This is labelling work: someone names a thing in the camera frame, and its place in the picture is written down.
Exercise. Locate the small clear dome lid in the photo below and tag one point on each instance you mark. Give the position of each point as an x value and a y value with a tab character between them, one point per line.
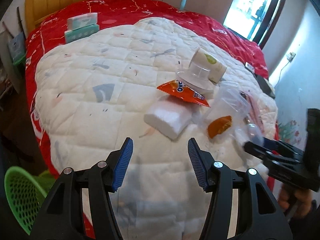
248	133

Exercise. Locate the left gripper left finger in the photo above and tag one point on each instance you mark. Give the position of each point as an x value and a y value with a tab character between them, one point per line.
61	214

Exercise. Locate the blue paper bag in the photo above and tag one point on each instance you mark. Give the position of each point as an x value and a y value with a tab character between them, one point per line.
16	47

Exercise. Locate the white tissue pack top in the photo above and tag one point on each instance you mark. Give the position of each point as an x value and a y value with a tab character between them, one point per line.
81	21

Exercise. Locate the green plastic waste basket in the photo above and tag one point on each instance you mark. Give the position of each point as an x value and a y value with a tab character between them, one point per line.
26	193

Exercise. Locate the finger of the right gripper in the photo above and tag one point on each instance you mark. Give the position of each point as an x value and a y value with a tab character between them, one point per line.
257	151
274	145

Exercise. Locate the small orange wrapper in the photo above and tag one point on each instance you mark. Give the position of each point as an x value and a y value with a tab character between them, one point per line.
219	126

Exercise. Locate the white foam block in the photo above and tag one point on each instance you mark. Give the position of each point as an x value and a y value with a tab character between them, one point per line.
170	116

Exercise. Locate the black smartphone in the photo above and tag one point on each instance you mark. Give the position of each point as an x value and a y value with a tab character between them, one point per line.
263	83

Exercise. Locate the orange snack wrapper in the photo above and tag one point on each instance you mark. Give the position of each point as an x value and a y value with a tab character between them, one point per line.
181	91

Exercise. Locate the white quilted blanket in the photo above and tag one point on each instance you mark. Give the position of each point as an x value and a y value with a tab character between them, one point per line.
93	93

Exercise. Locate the white paper cup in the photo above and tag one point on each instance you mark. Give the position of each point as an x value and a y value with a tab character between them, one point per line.
206	66

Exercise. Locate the green plastic stool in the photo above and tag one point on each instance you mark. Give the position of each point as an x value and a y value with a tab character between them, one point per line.
20	60

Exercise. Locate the person's right hand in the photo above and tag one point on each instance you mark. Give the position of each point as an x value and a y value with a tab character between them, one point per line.
303	199

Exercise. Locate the window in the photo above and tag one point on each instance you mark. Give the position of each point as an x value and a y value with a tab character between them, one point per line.
253	20

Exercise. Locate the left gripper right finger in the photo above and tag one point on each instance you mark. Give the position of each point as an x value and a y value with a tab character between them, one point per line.
259	215

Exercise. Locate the red patterned bedspread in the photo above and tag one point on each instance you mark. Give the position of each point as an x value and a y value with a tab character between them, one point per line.
112	13

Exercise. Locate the teal tissue box bottom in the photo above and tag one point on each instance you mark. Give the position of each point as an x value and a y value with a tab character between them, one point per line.
73	35

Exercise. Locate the clear lid with dome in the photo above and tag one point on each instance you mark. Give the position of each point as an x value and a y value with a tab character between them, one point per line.
197	78

